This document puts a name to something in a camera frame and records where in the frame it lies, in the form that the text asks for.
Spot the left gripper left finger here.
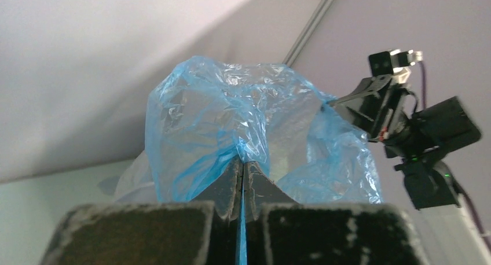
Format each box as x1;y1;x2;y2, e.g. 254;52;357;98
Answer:
41;157;243;264

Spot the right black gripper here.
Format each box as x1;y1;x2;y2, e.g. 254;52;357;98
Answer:
325;74;409;142

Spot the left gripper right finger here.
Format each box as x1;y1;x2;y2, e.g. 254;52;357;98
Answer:
243;162;430;264

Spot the blue plastic trash bag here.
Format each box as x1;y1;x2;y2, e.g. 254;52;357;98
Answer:
145;56;382;264

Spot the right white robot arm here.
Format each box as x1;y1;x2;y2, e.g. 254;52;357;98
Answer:
329;73;490;264

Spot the clear full trash bag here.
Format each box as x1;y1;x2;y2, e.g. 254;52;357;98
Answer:
113;151;157;203

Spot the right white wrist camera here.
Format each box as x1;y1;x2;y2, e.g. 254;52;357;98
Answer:
368;49;423;84

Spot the right aluminium frame post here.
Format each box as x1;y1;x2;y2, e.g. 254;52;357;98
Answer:
283;0;335;67

